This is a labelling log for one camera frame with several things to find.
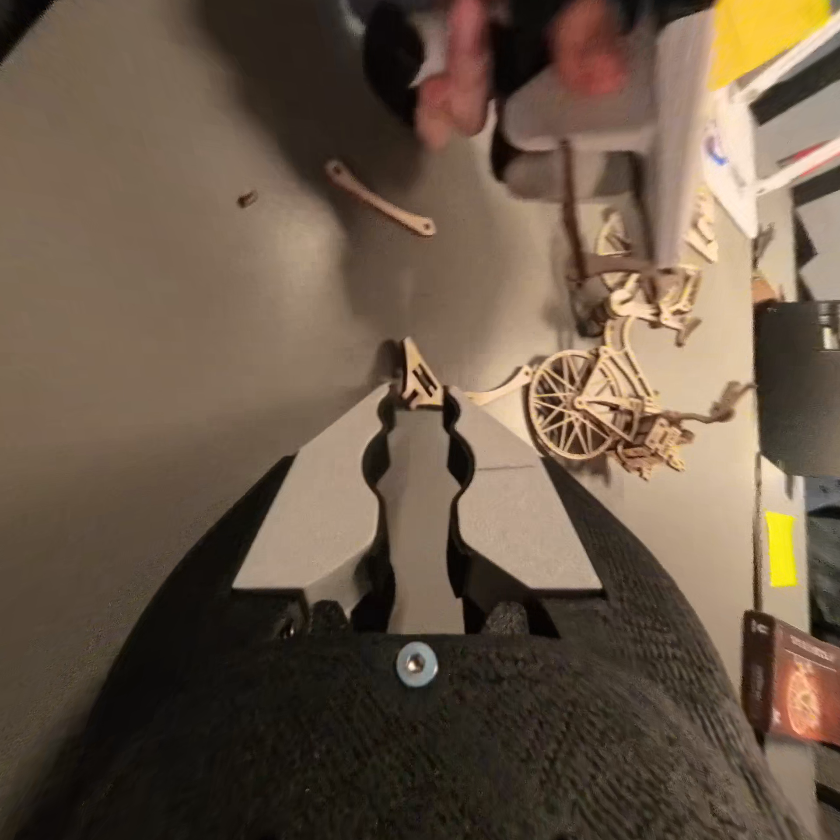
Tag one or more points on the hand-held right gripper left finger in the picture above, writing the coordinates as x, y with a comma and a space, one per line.
308, 525

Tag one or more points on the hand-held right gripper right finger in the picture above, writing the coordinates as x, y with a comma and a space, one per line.
525, 525

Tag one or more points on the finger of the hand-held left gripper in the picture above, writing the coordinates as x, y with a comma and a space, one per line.
682, 131

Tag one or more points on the triangular wooden bracket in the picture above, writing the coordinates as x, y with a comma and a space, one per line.
417, 380

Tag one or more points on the wooden bicycle model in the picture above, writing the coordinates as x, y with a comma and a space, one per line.
577, 407

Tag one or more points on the person's left hand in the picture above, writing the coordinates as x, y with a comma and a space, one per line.
459, 79

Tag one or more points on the laser-cut wooden sheet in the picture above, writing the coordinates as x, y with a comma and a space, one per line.
702, 229

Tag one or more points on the yellow sheet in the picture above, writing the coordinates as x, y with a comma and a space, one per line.
761, 33

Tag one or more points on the yellow tape strip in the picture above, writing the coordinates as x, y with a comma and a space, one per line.
781, 548

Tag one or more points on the brown printed cardboard box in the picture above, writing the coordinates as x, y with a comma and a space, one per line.
794, 682

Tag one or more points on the tiny wooden peg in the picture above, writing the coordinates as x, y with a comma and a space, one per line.
247, 198

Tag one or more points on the white plastic frame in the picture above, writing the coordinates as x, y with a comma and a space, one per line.
735, 190

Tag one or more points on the black cube enclosure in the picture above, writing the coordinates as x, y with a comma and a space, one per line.
794, 394

